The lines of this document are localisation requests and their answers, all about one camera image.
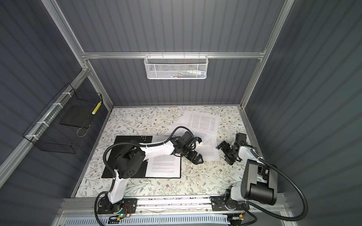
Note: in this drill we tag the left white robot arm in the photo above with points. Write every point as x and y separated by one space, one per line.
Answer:
113 200

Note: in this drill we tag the white wire basket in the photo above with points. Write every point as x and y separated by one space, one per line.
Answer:
159 68

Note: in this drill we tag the black pad in basket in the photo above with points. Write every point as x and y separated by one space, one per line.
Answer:
78 116

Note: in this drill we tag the markers in white basket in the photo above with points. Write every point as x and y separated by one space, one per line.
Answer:
189 74

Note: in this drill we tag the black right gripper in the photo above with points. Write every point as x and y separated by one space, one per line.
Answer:
231 160

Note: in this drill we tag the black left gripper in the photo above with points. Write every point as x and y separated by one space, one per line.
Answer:
192 158

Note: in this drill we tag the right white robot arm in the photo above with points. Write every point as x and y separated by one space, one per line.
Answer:
259 181

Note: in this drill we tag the aluminium frame post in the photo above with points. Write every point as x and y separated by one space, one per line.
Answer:
65 29

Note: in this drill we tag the black white file folder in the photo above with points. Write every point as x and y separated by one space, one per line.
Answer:
121 157

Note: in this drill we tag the printed paper sheet back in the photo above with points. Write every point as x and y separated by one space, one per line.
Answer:
201 122

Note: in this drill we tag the printed paper sheet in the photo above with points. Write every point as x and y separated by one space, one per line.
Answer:
161 163
201 122
208 148

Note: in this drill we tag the yellow marker in basket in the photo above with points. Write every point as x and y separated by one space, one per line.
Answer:
96 108

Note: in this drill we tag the black wire basket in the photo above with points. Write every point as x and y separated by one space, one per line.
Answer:
62 128

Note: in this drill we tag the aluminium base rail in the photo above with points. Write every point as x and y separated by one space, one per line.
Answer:
182 210

